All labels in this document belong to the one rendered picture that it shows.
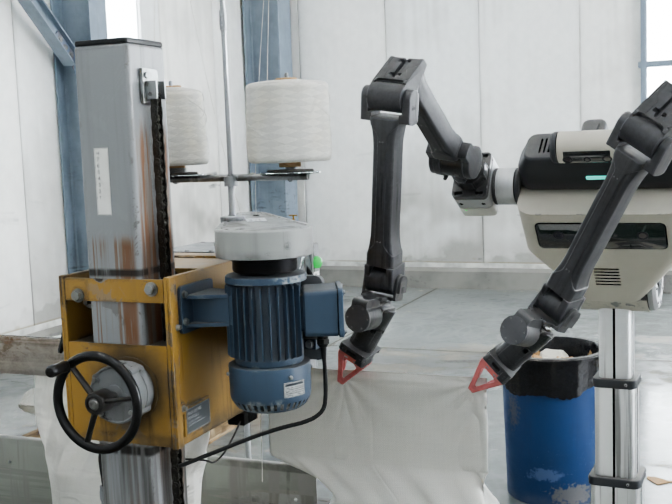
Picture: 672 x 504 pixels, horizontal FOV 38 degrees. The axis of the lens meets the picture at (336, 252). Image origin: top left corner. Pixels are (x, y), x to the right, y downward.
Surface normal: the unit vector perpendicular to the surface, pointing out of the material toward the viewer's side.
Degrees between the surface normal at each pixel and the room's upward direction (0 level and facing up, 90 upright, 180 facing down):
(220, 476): 90
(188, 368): 90
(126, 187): 90
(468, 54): 90
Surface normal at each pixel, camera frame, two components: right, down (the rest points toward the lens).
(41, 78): 0.92, 0.00
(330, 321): 0.03, 0.11
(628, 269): -0.30, 0.73
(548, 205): -0.30, -0.69
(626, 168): -0.74, 0.15
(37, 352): -0.38, 0.11
